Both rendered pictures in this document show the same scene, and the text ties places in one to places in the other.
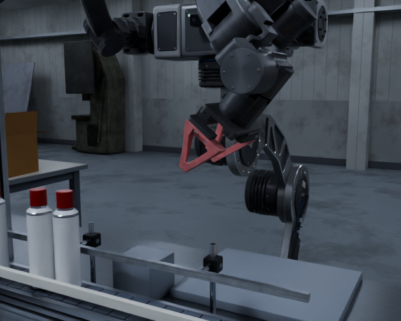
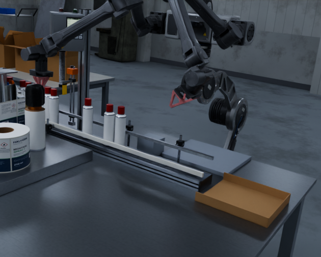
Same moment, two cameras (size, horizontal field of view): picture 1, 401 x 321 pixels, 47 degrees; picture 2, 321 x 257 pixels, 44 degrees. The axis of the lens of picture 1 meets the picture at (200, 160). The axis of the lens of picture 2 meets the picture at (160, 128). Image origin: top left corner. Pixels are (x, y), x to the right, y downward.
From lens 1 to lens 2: 0.95 m
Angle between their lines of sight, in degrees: 10
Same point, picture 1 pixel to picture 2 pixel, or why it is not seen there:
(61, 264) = (117, 136)
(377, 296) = (253, 166)
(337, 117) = (309, 50)
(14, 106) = not seen: hidden behind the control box
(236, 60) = (190, 75)
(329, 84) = (306, 22)
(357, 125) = not seen: outside the picture
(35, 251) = (107, 130)
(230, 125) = (188, 93)
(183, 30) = not seen: hidden behind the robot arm
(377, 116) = not seen: outside the picture
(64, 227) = (120, 122)
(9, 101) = (47, 10)
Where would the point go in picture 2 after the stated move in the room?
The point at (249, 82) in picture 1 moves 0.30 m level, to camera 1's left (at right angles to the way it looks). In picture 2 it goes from (194, 83) to (114, 75)
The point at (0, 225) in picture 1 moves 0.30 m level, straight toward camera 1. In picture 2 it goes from (90, 118) to (101, 137)
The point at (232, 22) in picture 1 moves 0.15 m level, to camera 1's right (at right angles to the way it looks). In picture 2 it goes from (192, 57) to (232, 61)
